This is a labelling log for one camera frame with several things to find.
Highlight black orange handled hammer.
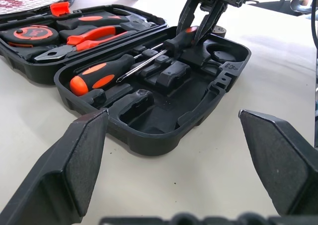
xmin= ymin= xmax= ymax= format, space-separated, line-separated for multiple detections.
xmin=56 ymin=12 xmax=159 ymax=33

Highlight black plastic tool case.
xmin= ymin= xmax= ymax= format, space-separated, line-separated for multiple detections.
xmin=0 ymin=3 xmax=251 ymax=157

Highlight black handled screwdriver orange cap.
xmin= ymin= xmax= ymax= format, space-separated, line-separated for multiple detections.
xmin=116 ymin=25 xmax=199 ymax=83

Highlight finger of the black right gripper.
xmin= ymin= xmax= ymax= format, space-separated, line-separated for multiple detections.
xmin=176 ymin=0 xmax=200 ymax=37
xmin=194 ymin=0 xmax=228 ymax=46

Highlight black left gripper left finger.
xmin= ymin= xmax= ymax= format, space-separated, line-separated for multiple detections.
xmin=0 ymin=108 xmax=110 ymax=225

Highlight orange handled pliers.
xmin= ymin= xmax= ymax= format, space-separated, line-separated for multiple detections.
xmin=33 ymin=26 xmax=137 ymax=63

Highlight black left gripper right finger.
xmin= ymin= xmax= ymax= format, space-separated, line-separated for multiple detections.
xmin=238 ymin=108 xmax=318 ymax=217

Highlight black orange tape measure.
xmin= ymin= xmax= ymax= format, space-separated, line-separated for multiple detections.
xmin=1 ymin=25 xmax=60 ymax=48

